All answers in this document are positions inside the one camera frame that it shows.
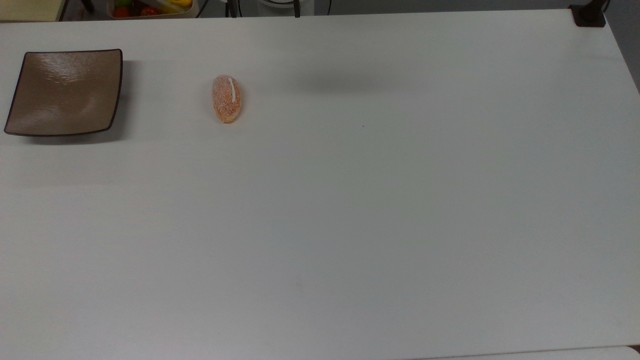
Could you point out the black stand legs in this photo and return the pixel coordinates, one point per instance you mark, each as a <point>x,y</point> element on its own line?
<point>231,7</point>

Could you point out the basket of toy fruit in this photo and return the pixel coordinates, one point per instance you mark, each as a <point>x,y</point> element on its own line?
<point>150,9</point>

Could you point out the sugar-coated oval bread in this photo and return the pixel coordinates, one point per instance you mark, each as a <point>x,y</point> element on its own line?
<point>226,102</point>

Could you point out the black clamp pole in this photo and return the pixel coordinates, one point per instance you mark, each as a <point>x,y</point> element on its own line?
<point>589,17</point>

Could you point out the pale yellow box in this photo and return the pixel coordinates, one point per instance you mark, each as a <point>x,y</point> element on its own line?
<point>27,9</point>

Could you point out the brown square ceramic plate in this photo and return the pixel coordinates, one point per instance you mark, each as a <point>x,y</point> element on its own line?
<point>65,92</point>

